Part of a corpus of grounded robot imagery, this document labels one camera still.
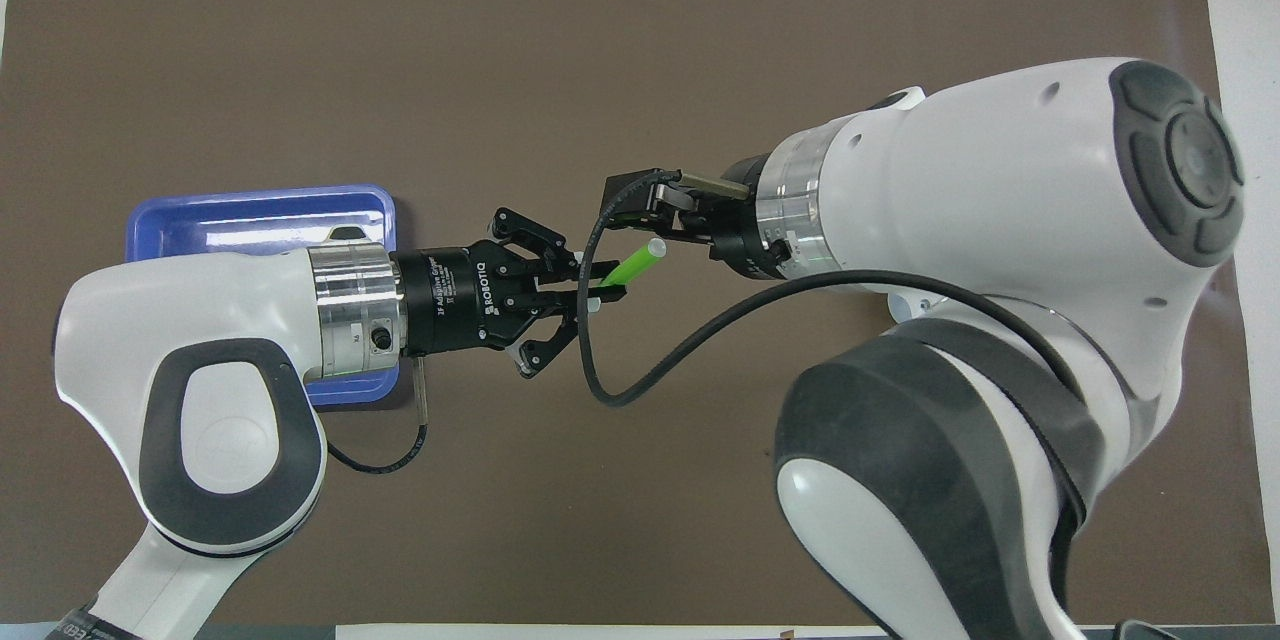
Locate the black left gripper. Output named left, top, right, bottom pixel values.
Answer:
left=390, top=208, right=631, bottom=381

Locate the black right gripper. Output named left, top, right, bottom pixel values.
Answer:
left=603, top=155, right=803, bottom=283

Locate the green marker pen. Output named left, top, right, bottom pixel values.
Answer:
left=600, top=238, right=667, bottom=289

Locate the blue plastic tray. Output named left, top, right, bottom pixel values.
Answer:
left=125, top=184, right=399, bottom=407

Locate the brown table mat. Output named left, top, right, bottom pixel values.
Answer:
left=0, top=0, right=1276, bottom=626

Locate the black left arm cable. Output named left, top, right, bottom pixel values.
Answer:
left=325, top=355, right=431, bottom=477

